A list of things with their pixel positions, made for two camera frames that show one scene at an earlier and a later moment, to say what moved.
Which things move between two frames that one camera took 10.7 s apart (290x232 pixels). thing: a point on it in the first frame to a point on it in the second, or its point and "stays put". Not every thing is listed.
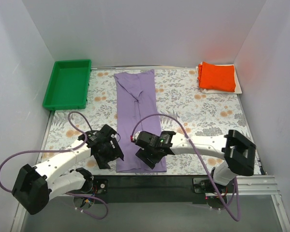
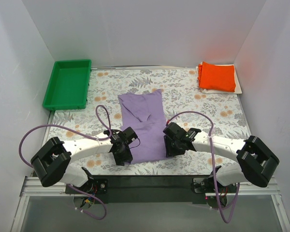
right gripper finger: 150,156 to 171,149
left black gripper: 110,153 to 125,157
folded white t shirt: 238,89 stays put
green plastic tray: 67,87 stays put
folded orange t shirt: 217,77 stays put
